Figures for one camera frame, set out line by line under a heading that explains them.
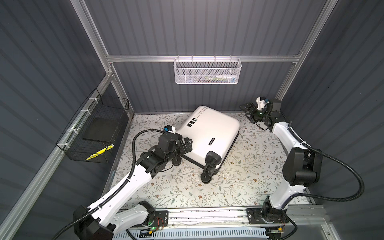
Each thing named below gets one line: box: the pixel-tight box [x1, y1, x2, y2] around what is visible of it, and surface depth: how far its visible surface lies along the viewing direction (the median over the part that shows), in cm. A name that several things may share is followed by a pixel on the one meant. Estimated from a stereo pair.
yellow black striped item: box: [85, 144, 115, 161], surface depth 68 cm
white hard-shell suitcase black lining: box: [172, 105, 240, 184], surface depth 86 cm
